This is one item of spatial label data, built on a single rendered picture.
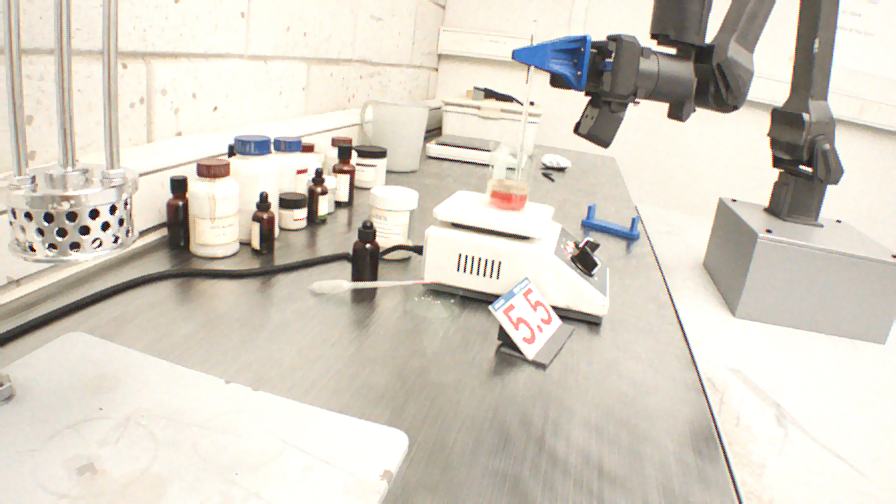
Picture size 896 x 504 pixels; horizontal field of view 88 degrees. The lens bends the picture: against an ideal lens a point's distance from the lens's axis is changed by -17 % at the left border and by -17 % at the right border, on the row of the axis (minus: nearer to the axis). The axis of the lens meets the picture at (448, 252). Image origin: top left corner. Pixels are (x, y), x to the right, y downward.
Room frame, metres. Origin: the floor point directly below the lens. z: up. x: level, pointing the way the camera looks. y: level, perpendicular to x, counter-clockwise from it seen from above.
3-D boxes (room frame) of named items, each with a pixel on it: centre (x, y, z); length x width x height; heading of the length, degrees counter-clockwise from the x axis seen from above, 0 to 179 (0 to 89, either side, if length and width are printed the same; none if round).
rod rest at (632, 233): (0.90, -0.27, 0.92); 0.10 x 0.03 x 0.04; 56
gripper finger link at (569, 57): (0.58, -0.08, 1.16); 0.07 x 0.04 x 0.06; 101
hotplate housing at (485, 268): (0.59, -0.07, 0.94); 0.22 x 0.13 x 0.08; 77
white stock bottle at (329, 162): (0.93, 0.20, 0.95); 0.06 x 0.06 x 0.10
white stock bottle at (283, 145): (0.77, 0.25, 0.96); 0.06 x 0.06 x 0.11
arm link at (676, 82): (0.63, -0.23, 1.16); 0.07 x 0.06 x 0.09; 101
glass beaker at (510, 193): (0.60, -0.06, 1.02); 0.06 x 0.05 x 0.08; 54
